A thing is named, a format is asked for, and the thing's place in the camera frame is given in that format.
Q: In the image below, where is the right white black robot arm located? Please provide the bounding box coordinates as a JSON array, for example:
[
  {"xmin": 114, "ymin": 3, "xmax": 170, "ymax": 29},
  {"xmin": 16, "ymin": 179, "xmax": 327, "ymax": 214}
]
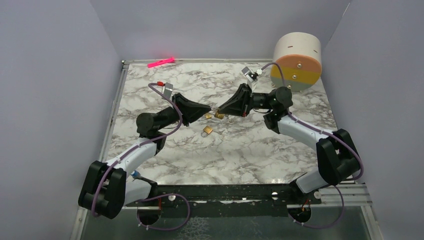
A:
[{"xmin": 217, "ymin": 83, "xmax": 364, "ymax": 204}]

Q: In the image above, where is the cream cylinder with coloured face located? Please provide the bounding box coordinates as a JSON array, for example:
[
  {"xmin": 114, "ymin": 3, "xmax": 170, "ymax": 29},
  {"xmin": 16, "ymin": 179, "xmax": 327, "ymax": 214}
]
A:
[{"xmin": 270, "ymin": 32, "xmax": 322, "ymax": 92}]

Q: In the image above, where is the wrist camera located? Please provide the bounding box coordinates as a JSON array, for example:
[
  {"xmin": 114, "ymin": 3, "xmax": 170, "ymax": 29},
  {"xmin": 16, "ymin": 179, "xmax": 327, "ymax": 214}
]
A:
[
  {"xmin": 241, "ymin": 66, "xmax": 263, "ymax": 91},
  {"xmin": 157, "ymin": 81, "xmax": 174, "ymax": 99}
]

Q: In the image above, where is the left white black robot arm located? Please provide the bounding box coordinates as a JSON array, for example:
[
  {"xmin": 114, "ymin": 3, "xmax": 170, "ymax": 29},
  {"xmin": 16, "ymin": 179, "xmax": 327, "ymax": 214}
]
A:
[{"xmin": 78, "ymin": 93, "xmax": 212, "ymax": 219}]

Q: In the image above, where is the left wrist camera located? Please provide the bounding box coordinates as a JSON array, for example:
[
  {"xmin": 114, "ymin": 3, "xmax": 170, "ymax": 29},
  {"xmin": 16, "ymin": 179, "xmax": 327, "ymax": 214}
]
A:
[{"xmin": 157, "ymin": 81, "xmax": 174, "ymax": 99}]

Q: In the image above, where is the pink marker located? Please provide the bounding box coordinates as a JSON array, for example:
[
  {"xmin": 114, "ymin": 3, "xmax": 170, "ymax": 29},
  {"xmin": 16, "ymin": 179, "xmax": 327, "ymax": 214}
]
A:
[{"xmin": 147, "ymin": 57, "xmax": 175, "ymax": 69}]

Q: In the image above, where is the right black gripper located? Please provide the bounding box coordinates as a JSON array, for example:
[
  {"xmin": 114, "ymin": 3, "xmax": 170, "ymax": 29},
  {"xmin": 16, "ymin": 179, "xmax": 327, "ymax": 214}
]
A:
[{"xmin": 217, "ymin": 84, "xmax": 274, "ymax": 119}]

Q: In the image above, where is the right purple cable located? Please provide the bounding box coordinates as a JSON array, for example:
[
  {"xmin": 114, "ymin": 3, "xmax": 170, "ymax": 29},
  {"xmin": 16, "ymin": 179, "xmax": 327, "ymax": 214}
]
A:
[{"xmin": 259, "ymin": 61, "xmax": 365, "ymax": 230}]

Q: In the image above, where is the blue capacitor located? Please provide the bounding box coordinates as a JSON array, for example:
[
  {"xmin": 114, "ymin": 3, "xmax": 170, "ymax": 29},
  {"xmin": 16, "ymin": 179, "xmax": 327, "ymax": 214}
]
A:
[{"xmin": 131, "ymin": 170, "xmax": 141, "ymax": 179}]

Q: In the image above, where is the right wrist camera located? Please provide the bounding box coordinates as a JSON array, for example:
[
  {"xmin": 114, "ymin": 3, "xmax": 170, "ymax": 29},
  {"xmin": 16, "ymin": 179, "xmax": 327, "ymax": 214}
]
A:
[{"xmin": 241, "ymin": 66, "xmax": 263, "ymax": 91}]

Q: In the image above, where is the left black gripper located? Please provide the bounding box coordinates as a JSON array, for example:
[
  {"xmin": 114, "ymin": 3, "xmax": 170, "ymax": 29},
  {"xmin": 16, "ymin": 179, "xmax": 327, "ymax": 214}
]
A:
[{"xmin": 156, "ymin": 92, "xmax": 211, "ymax": 130}]

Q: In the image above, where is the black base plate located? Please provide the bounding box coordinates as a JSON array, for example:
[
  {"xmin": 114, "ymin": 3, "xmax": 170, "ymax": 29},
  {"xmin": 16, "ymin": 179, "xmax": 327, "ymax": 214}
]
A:
[{"xmin": 127, "ymin": 183, "xmax": 321, "ymax": 218}]

